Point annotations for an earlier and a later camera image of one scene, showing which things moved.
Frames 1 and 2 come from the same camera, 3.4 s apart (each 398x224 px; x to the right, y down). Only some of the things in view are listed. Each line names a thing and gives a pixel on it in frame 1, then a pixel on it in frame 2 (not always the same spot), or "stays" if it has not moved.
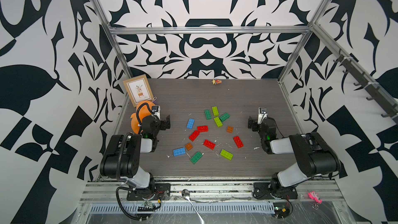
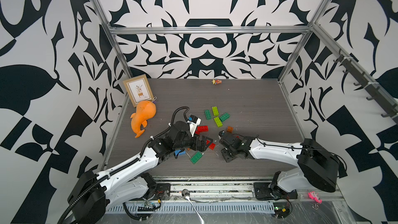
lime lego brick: (215, 111) stays
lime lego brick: (218, 122) stays
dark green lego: (225, 116) stays
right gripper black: (254, 124) → (226, 158)
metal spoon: (186, 193) stays
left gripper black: (162, 125) → (199, 148)
